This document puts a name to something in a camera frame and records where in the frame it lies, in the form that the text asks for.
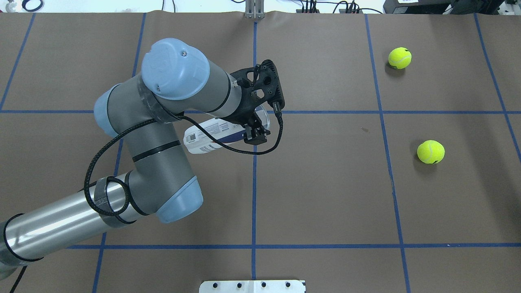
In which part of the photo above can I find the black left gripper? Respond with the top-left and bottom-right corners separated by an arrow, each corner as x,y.
228,88 -> 271,145

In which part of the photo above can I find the white tennis ball can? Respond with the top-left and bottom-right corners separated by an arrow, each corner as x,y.
183,106 -> 270,154

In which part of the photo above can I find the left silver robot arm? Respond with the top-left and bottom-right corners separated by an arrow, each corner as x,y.
1,38 -> 285,279

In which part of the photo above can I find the yellow tennis ball near edge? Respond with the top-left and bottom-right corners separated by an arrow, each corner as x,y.
388,47 -> 412,69

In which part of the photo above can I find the yellow tennis ball inner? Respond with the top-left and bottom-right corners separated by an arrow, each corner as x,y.
416,140 -> 445,164

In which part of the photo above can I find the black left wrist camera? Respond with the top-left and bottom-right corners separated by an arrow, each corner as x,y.
231,59 -> 285,113

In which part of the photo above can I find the aluminium frame post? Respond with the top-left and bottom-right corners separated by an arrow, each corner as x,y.
244,0 -> 265,19

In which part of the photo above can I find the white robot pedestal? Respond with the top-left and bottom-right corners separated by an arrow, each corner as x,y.
199,280 -> 307,293

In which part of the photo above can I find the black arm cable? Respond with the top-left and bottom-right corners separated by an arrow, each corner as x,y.
8,104 -> 284,293

